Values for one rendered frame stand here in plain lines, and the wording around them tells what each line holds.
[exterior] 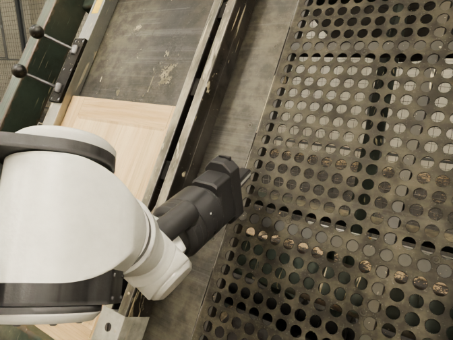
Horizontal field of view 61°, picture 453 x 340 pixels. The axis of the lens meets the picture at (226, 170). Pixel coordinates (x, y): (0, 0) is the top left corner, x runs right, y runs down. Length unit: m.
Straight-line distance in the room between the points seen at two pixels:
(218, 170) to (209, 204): 0.08
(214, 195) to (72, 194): 0.36
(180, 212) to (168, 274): 0.09
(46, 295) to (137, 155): 0.67
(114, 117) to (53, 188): 0.75
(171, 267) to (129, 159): 0.51
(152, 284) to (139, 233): 0.16
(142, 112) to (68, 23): 0.61
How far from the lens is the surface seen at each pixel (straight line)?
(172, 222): 0.50
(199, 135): 0.79
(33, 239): 0.27
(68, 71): 1.20
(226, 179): 0.62
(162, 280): 0.46
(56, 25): 1.46
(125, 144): 0.96
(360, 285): 0.69
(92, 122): 1.08
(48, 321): 0.27
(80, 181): 0.28
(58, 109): 1.17
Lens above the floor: 1.49
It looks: 17 degrees down
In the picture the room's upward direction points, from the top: straight up
